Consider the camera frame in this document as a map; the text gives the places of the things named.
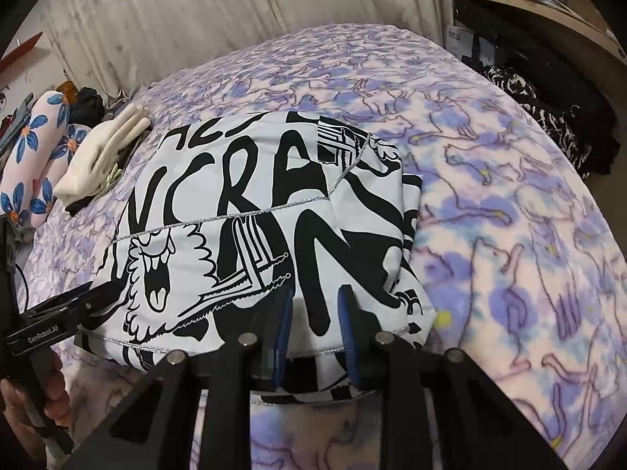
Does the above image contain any wooden shelf unit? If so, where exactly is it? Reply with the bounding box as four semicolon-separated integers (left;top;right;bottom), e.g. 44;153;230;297
448;0;627;76

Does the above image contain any person's left hand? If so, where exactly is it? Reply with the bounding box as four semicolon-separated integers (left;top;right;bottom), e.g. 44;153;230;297
0;352;69;432

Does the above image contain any red wall shelf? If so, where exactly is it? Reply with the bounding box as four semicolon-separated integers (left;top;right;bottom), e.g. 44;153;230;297
0;38;37;74

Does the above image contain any white printed carton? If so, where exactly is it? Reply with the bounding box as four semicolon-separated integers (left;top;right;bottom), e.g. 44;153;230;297
443;24;473;57

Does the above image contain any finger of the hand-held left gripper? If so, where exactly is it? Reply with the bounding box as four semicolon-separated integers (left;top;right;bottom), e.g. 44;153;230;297
24;285;132;326

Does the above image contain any grey blue denim garment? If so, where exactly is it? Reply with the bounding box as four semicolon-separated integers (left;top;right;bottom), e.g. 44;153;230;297
0;95;33;152

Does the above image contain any white black printed jacket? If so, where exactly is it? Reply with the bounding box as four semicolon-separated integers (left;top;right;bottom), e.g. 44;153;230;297
73;110;437;405

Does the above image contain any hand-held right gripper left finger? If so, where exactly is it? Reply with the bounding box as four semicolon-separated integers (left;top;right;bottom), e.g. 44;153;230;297
63;286;295;470

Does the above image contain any black white patterned clothes pile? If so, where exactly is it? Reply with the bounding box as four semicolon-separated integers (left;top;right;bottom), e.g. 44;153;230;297
453;0;620;177

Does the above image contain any blue flower print quilt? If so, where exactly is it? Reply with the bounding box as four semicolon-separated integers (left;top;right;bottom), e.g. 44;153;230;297
0;89;94;228

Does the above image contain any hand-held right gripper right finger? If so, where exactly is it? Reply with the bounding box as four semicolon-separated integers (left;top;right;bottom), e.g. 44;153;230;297
338;285;569;470

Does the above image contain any grey patterned curtain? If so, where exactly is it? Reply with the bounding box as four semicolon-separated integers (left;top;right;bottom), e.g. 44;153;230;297
29;0;454;103

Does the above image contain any purple printed blanket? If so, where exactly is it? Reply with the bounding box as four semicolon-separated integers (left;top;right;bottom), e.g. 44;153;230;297
24;22;627;470

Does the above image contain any black bundled garment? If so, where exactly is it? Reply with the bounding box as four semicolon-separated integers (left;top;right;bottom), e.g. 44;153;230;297
73;87;106;125

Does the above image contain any black white patterned garment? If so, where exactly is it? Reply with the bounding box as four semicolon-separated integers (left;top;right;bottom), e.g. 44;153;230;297
482;66;589;174

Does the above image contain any folded cream sweater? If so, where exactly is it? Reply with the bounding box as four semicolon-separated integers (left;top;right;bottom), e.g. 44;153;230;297
54;104;150;201

